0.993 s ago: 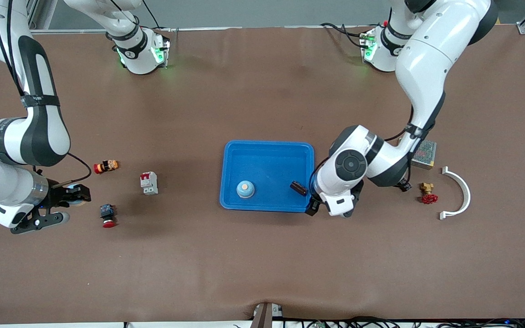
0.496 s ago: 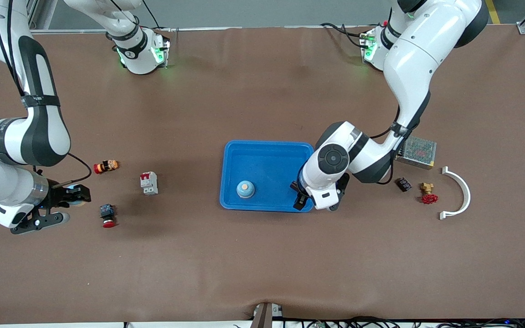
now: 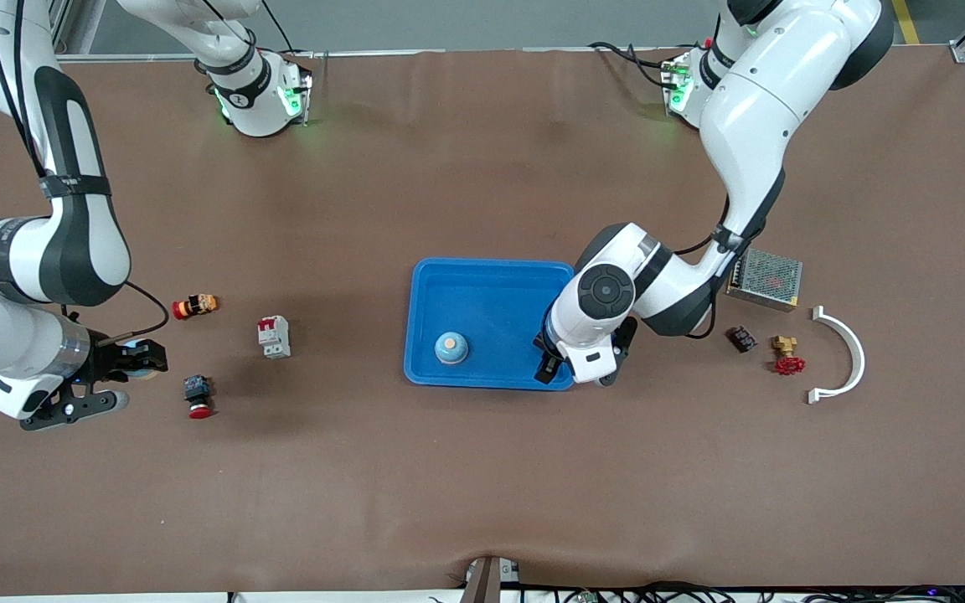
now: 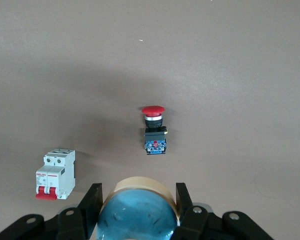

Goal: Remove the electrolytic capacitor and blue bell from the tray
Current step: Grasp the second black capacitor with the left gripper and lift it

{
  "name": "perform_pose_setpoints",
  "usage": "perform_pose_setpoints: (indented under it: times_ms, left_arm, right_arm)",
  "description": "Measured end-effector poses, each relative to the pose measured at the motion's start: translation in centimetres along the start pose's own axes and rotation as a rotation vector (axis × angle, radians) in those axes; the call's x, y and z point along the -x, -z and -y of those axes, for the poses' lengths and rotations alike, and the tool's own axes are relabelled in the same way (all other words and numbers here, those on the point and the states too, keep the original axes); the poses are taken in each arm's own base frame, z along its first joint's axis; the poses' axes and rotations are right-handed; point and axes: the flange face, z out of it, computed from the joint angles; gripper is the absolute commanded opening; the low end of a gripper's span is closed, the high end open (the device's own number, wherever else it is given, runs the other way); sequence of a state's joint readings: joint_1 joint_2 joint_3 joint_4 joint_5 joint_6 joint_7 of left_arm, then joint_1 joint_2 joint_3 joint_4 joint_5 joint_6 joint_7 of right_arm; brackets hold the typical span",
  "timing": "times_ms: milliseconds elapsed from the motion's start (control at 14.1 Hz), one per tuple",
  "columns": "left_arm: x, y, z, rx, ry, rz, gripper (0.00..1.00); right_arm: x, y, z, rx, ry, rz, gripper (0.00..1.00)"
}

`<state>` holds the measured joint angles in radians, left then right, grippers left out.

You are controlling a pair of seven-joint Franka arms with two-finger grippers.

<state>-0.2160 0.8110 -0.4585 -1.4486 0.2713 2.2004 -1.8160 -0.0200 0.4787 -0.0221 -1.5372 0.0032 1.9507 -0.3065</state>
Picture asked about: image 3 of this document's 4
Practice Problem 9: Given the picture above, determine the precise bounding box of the white curved plastic bracket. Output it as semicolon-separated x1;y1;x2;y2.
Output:
808;306;866;405

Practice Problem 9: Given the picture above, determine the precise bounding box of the orange red push button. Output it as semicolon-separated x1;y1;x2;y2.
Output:
171;293;220;321

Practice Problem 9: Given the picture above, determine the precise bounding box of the metal mesh power supply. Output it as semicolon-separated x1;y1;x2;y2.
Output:
725;248;804;313

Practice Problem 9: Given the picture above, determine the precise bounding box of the brass valve red handwheel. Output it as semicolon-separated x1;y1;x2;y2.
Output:
769;335;807;376

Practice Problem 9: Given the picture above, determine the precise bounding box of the black left base cable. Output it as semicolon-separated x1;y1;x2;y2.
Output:
587;40;684;91

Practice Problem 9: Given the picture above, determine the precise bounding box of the red mushroom emergency stop button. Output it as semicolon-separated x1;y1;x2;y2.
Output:
183;375;215;420

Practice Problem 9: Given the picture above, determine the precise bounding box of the brown table mat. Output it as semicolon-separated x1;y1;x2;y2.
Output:
0;46;965;597

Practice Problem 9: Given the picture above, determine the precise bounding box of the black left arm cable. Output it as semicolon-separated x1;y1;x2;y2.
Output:
671;167;787;340

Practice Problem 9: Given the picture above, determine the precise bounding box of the white red circuit breaker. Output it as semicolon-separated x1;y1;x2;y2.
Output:
257;315;292;359

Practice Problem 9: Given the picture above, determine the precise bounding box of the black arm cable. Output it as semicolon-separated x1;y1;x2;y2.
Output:
0;0;171;346
671;167;787;340

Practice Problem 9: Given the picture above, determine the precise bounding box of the blue plastic tray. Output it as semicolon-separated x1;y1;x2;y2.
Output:
403;257;580;392

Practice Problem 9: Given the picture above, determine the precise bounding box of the black cable bundle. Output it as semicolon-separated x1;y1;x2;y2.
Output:
428;582;965;603

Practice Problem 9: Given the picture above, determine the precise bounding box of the black base cable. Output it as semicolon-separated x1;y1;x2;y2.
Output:
587;40;684;91
261;0;299;55

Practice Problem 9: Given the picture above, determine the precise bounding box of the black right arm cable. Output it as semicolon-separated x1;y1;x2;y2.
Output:
0;0;171;346

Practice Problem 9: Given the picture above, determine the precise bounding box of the black right base cable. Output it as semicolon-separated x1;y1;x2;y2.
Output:
261;0;299;55

